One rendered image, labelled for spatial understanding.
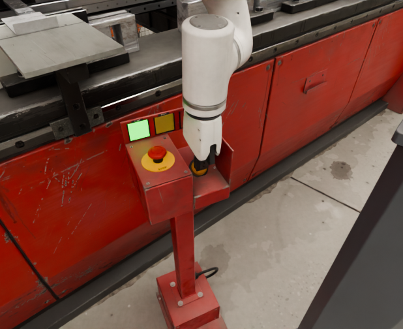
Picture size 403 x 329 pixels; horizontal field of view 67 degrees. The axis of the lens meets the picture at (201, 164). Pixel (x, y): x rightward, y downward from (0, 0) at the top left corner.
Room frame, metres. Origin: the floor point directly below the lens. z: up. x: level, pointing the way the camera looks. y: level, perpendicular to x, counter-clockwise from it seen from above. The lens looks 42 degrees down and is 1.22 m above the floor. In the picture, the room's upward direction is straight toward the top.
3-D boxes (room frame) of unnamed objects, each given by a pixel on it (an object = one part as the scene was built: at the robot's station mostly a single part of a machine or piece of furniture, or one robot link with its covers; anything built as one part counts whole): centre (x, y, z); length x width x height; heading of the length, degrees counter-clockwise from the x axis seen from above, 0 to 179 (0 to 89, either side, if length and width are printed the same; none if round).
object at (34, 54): (0.62, 0.30, 1.00); 0.26 x 0.18 x 0.01; 39
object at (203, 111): (0.52, 0.00, 0.92); 0.09 x 0.08 x 0.03; 25
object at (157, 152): (0.50, 0.09, 0.79); 0.04 x 0.04 x 0.04
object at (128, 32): (0.77, 0.35, 0.92); 0.39 x 0.06 x 0.10; 129
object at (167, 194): (0.53, 0.06, 0.75); 0.20 x 0.16 x 0.18; 115
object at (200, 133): (0.52, 0.00, 0.86); 0.10 x 0.07 x 0.11; 25
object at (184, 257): (0.53, 0.06, 0.39); 0.05 x 0.05 x 0.54; 25
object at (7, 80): (0.71, 0.32, 0.89); 0.30 x 0.05 x 0.03; 129
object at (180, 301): (0.53, 0.06, 0.13); 0.10 x 0.10 x 0.01; 25
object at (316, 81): (1.25, -0.51, 0.59); 0.15 x 0.02 x 0.07; 129
